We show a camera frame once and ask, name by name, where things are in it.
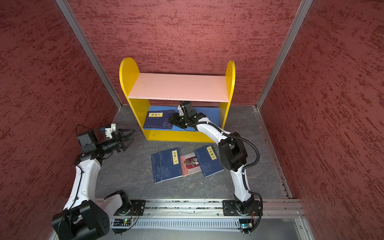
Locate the red pink picture book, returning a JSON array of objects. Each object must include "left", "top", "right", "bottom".
[{"left": 180, "top": 153, "right": 202, "bottom": 177}]

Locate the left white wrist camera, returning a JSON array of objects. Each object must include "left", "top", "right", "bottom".
[{"left": 101, "top": 123, "right": 117, "bottom": 140}]

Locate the left controller board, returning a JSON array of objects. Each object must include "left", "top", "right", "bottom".
[{"left": 112, "top": 219, "right": 132, "bottom": 228}]

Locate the yellow pink blue bookshelf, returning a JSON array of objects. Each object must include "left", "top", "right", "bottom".
[{"left": 119, "top": 58, "right": 236, "bottom": 143}]

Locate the blue book Guiguzi label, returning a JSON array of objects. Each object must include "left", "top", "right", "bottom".
[{"left": 143, "top": 110, "right": 175, "bottom": 130}]

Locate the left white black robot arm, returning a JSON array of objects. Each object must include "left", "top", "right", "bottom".
[{"left": 52, "top": 124, "right": 135, "bottom": 240}]

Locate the corner aluminium post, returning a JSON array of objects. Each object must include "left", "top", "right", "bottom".
[
  {"left": 56, "top": 0, "right": 123, "bottom": 110},
  {"left": 256, "top": 0, "right": 313, "bottom": 111}
]

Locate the controller board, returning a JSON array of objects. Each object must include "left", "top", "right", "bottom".
[
  {"left": 239, "top": 219, "right": 254, "bottom": 234},
  {"left": 112, "top": 219, "right": 132, "bottom": 228}
]

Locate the right controller board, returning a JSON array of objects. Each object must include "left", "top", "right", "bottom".
[{"left": 239, "top": 219, "right": 254, "bottom": 234}]

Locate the left corner aluminium post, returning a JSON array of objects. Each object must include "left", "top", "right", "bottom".
[{"left": 56, "top": 0, "right": 123, "bottom": 110}]

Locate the blue book yellow label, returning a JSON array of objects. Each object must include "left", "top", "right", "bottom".
[
  {"left": 160, "top": 148, "right": 183, "bottom": 182},
  {"left": 194, "top": 145, "right": 224, "bottom": 178}
]

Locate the right corner aluminium post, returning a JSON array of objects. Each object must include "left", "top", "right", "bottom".
[{"left": 256, "top": 0, "right": 313, "bottom": 111}]

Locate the blue book bottom left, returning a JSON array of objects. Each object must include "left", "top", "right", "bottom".
[{"left": 151, "top": 152, "right": 162, "bottom": 184}]

